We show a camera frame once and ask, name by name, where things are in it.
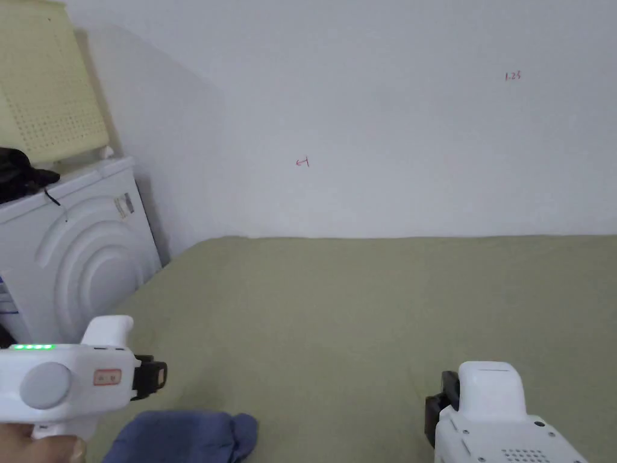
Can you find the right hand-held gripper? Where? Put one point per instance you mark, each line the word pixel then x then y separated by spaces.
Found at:
pixel 491 415

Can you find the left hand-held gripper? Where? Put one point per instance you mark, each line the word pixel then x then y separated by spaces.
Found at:
pixel 72 371

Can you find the person's left hand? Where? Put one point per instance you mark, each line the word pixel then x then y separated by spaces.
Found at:
pixel 33 443

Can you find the white washing machine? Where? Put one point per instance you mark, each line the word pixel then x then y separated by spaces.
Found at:
pixel 62 251

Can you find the dark blue garment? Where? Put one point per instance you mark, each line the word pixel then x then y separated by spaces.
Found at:
pixel 188 434

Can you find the bed with pale green sheet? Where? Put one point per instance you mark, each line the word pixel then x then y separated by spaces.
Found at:
pixel 337 313

